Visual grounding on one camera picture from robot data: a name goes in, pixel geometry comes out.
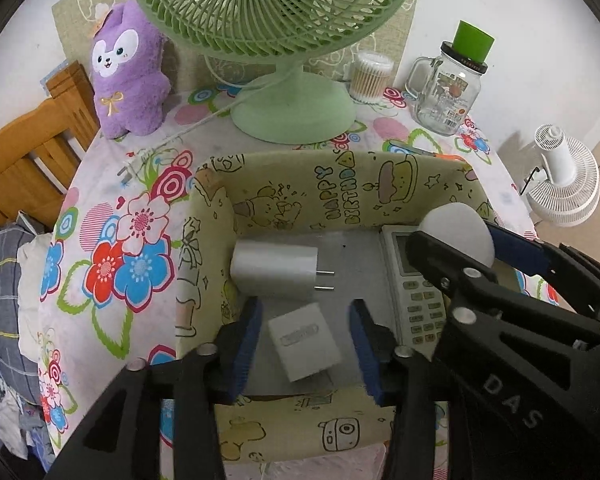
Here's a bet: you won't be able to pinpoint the white remote control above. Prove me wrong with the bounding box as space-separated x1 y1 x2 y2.
380 225 453 361

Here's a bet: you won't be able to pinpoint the floral tablecloth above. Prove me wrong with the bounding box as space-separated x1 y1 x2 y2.
35 85 561 461

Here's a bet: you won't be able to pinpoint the green desk fan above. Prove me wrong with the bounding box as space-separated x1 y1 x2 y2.
129 0 423 145

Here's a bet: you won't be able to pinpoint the white fan cable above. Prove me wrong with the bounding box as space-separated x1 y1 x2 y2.
117 82 271 183

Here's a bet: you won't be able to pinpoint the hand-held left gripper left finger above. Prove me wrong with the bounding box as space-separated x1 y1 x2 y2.
45 297 264 480

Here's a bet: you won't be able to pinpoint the black fan cable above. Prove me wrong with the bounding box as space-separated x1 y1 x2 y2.
519 165 543 196

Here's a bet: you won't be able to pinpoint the purple plush toy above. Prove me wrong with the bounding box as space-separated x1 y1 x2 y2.
89 0 172 140

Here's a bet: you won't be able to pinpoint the grey plaid blanket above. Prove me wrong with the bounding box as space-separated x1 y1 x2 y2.
0 220 46 406

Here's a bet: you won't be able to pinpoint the small white charger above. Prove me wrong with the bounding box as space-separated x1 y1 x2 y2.
267 302 343 383

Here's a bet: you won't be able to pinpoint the cotton swab jar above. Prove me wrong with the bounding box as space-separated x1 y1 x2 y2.
349 51 396 103

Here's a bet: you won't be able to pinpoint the glass jar with green lid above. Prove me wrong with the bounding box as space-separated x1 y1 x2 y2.
406 20 496 136

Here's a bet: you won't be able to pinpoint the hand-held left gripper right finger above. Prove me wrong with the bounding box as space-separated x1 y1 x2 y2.
349 299 463 480

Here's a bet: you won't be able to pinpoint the white pillow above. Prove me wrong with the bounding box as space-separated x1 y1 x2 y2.
17 232 56 366

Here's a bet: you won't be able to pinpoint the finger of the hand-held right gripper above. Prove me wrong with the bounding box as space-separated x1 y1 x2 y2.
405 231 600 480
486 222 600 323

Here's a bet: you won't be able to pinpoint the yellow printed fabric storage box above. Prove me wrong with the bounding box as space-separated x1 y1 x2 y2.
172 149 501 466

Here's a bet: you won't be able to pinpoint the large white charger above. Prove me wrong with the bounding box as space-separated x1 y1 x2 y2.
230 240 337 297

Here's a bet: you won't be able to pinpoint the patterned cloth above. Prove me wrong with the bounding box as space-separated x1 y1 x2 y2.
0 372 56 471

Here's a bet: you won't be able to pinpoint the white standing fan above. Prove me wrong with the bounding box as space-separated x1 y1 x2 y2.
525 124 600 228

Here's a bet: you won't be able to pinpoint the white round disc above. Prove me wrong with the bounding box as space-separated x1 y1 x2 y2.
419 204 496 268

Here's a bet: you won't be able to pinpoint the orange scissors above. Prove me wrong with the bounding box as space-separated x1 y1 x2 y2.
387 140 448 158

